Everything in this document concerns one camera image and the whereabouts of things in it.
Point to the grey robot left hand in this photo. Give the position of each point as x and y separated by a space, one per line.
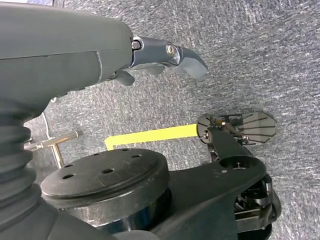
62 49

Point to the steel workbench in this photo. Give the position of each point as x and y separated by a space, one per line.
62 137

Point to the yellow floor tape square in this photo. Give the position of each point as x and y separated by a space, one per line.
149 135

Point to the black robot left leg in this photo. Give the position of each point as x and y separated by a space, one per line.
112 179

